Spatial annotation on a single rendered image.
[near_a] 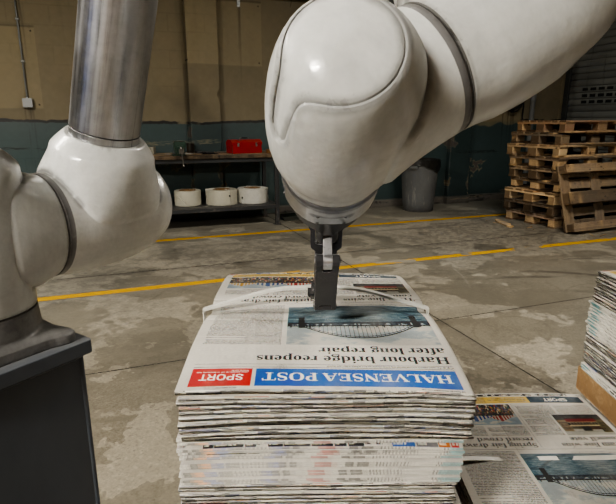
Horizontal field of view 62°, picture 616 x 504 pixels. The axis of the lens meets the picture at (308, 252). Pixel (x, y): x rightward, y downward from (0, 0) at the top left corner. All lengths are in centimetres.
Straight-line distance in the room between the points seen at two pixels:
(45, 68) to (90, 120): 629
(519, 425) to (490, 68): 66
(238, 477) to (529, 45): 46
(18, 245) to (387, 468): 52
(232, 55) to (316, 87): 695
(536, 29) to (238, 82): 689
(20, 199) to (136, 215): 17
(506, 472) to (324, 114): 63
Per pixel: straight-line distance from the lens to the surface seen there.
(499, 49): 38
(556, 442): 91
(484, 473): 82
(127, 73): 78
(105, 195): 80
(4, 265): 74
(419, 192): 766
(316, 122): 30
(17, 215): 75
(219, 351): 56
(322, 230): 51
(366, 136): 31
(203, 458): 56
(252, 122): 725
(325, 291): 56
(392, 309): 68
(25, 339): 78
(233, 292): 74
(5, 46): 715
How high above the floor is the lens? 130
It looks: 14 degrees down
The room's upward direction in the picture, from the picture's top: straight up
